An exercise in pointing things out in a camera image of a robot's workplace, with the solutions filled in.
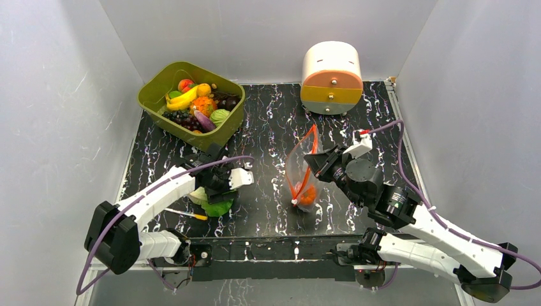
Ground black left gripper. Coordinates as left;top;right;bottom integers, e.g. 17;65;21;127
204;166;239;203

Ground green toy lettuce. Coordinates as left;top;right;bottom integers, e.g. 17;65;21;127
188;187;234;217

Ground clear zip bag orange zipper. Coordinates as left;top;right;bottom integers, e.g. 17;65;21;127
285;124;323;213

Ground orange toy pumpkin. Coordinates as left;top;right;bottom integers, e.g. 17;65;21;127
293;183;317;207

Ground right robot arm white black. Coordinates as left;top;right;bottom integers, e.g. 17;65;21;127
304;147;517;303

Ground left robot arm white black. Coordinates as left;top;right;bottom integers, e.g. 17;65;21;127
83;148;254;275

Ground white pen yellow cap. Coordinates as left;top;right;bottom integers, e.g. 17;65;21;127
165;208;208;221

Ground purple toy eggplant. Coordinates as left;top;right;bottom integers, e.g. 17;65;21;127
194;110;216;133

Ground light green toy cabbage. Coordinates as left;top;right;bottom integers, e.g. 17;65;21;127
209;109;230;127

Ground dark purple toy grapes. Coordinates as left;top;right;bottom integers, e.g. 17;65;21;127
163;110;203;133

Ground round white mini drawer cabinet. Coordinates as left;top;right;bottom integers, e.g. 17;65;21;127
300;41;363;115

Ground olive green plastic bin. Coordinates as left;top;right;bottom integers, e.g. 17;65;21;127
138;61;245;150

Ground orange spiky toy fruit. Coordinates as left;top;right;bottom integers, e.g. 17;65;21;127
189;96;218;118

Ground dark brown toy fruit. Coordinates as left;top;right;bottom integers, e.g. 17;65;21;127
213;92;241;112

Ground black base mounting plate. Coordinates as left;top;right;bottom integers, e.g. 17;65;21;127
160;234;386;282

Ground yellow toy banana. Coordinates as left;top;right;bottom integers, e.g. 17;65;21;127
165;85;198;111

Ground yellow toy lemon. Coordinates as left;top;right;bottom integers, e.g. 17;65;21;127
196;84;212;97

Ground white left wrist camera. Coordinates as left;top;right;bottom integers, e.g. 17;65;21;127
229;168;255;190

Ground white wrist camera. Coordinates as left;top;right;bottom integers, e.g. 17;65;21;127
344;129;373;159
229;168;255;190

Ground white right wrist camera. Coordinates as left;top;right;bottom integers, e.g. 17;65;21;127
344;129;373;159

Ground aluminium frame rail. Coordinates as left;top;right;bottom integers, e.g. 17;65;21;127
365;100;460;286

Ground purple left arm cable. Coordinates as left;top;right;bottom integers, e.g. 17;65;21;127
75;155;255;296

